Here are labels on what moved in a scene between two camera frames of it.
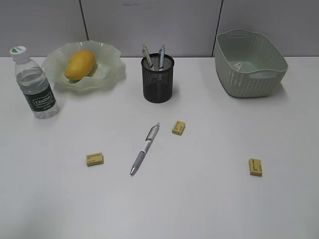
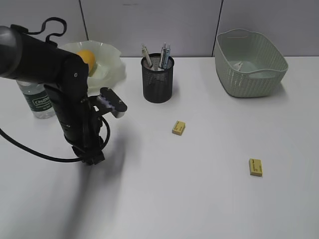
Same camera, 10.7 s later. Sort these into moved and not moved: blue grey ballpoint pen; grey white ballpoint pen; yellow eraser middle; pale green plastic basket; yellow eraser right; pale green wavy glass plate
Moved: blue grey ballpoint pen; grey white ballpoint pen
Not moved: pale green plastic basket; pale green wavy glass plate; yellow eraser middle; yellow eraser right
